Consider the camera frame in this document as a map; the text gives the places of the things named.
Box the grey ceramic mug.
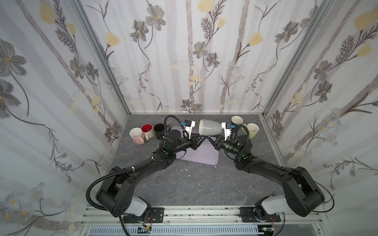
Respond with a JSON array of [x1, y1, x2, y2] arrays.
[[199, 120, 222, 136]]

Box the dark green ceramic mug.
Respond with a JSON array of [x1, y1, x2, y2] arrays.
[[231, 116, 244, 125]]

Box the light green ceramic mug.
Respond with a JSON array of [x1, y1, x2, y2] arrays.
[[243, 123, 259, 139]]

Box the black ceramic mug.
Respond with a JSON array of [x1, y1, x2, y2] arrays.
[[154, 124, 171, 141]]

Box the cream mug red inside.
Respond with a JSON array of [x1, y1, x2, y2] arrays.
[[141, 124, 155, 140]]

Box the pink ceramic mug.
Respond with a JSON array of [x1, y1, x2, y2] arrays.
[[129, 127, 146, 145]]

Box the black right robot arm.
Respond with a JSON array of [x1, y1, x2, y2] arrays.
[[208, 136, 325, 218]]

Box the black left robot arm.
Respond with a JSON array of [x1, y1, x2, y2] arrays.
[[86, 130, 209, 221]]

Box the lavender plastic tray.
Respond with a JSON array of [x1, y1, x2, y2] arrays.
[[176, 140, 219, 166]]

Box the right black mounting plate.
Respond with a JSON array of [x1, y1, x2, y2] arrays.
[[239, 206, 281, 223]]

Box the black mounting plate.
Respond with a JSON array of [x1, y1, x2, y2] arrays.
[[122, 207, 164, 224], [239, 206, 281, 223]]

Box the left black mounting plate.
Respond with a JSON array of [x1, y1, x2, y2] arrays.
[[122, 207, 164, 224]]

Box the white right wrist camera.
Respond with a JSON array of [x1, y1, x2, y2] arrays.
[[221, 122, 235, 141]]

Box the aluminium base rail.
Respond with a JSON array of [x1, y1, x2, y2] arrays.
[[79, 206, 323, 227]]

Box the black corrugated cable conduit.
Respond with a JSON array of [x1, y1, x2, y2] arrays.
[[85, 168, 136, 211]]

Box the white slotted cable duct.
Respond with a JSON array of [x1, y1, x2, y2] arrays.
[[88, 225, 263, 236]]

